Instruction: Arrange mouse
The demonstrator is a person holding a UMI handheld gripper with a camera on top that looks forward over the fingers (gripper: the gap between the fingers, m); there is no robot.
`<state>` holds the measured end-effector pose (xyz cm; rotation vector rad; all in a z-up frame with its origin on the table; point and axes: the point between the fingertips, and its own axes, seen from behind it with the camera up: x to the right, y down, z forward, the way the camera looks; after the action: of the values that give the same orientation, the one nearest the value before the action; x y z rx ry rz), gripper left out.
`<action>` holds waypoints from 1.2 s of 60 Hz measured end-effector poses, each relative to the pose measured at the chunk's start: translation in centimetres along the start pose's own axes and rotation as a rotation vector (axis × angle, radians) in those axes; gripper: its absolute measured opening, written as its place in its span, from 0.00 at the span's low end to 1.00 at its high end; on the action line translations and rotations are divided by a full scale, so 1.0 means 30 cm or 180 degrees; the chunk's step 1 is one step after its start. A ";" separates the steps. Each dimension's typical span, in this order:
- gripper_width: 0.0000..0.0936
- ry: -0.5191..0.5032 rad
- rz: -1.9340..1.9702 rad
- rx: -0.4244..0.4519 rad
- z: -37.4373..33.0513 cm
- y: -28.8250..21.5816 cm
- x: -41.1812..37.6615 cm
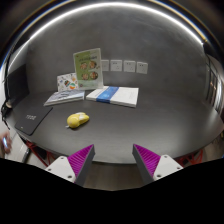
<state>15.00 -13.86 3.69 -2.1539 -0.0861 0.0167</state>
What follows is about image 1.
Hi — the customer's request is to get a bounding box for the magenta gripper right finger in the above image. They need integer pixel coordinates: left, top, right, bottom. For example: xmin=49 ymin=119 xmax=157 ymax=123
xmin=132 ymin=144 xmax=182 ymax=185

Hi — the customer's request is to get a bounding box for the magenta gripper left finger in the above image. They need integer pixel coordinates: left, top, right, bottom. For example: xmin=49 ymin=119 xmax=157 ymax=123
xmin=46 ymin=145 xmax=95 ymax=186

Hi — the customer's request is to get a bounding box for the yellow computer mouse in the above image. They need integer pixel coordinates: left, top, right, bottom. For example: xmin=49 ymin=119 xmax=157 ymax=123
xmin=67 ymin=112 xmax=89 ymax=129

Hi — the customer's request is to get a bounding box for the blurred person hand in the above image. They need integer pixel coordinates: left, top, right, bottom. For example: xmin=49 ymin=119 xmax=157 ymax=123
xmin=0 ymin=131 xmax=12 ymax=154

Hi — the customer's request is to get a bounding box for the grey magazine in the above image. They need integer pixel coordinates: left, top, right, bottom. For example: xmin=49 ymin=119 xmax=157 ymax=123
xmin=44 ymin=89 xmax=85 ymax=106

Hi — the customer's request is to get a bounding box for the white book blue band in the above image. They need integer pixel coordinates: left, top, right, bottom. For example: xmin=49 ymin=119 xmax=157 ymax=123
xmin=86 ymin=86 xmax=139 ymax=108

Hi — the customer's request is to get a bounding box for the small colourful card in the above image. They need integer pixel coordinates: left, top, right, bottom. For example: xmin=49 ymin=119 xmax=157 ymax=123
xmin=57 ymin=73 xmax=78 ymax=91

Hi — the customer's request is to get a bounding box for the green menu card stand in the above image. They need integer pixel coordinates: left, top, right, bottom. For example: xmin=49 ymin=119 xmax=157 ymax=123
xmin=73 ymin=48 xmax=104 ymax=90

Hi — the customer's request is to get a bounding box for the black computer monitor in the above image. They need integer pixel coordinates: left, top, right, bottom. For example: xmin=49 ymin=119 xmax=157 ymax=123
xmin=5 ymin=65 xmax=29 ymax=107

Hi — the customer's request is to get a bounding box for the white wall socket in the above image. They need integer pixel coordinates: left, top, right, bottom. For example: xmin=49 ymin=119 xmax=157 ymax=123
xmin=136 ymin=62 xmax=148 ymax=74
xmin=110 ymin=60 xmax=122 ymax=71
xmin=124 ymin=61 xmax=136 ymax=72
xmin=101 ymin=60 xmax=109 ymax=71

